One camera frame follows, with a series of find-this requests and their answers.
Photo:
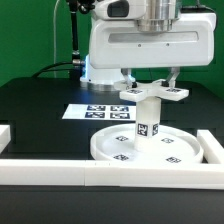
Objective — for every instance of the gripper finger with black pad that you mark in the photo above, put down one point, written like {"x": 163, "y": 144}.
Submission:
{"x": 129, "y": 81}
{"x": 171, "y": 78}

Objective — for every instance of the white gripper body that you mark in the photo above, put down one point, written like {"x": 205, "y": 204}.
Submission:
{"x": 150, "y": 34}

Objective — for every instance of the white cross-shaped table base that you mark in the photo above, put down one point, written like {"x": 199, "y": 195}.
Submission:
{"x": 137, "y": 91}

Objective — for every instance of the white round table top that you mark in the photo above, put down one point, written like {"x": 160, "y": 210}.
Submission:
{"x": 168, "y": 146}

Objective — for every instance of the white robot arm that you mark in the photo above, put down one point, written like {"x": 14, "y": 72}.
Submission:
{"x": 110, "y": 70}

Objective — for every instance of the white marker sheet with tags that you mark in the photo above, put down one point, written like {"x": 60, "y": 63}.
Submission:
{"x": 100, "y": 112}

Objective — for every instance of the white U-shaped boundary frame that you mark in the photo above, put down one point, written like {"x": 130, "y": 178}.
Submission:
{"x": 209, "y": 174}

